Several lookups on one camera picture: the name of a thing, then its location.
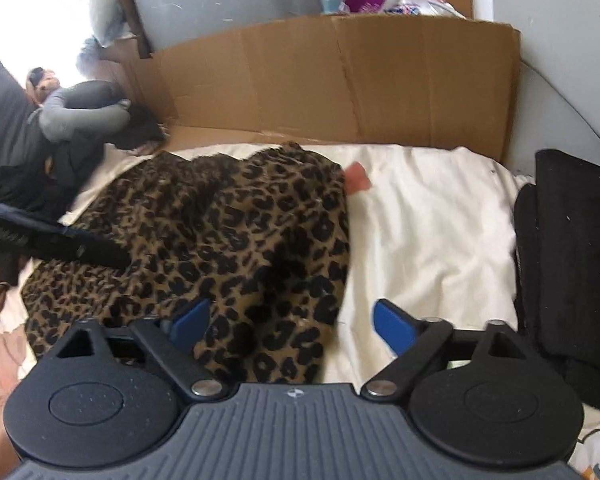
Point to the cream bear printed blanket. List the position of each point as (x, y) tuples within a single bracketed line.
[(430, 240)]

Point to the black frilly cloth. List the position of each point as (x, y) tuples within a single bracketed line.
[(140, 130)]

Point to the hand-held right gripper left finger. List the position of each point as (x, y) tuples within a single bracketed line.
[(192, 317)]

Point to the leopard print garment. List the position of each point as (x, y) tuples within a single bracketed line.
[(230, 230)]

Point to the white fluffy pillow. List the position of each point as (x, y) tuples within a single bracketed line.
[(105, 10)]

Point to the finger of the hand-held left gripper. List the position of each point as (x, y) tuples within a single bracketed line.
[(97, 254)]

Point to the black folded garment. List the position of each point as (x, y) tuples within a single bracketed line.
[(570, 260)]

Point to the purple white detergent bag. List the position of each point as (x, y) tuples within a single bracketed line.
[(375, 4)]

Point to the dark grey pillow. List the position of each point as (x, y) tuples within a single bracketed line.
[(5, 110)]

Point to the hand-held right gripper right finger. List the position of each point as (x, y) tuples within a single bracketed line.
[(390, 322)]

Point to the brown cardboard sheet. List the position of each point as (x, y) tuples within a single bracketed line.
[(330, 75)]

